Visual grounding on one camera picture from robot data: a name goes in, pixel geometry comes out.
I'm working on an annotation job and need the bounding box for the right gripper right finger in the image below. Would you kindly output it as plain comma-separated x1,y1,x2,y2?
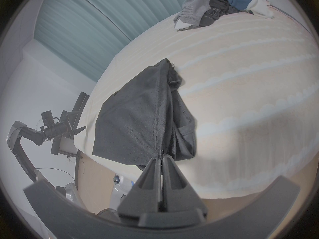
162,154,208,227

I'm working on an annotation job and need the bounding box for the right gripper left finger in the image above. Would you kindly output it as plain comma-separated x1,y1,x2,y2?
118,157,163,227

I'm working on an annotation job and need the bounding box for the black T-shirt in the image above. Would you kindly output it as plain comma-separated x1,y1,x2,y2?
92,58,198,172

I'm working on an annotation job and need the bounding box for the bed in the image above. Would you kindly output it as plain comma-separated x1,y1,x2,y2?
73,0,319,200

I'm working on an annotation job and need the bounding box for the pile of clothes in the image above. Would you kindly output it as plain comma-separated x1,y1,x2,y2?
173,0,275,32

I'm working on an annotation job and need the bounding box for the blue-green curtain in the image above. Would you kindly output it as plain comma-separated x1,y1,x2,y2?
34,0,131,84
60,0,231,40

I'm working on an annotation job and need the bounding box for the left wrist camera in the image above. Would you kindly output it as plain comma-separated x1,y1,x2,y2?
41,111,55,128

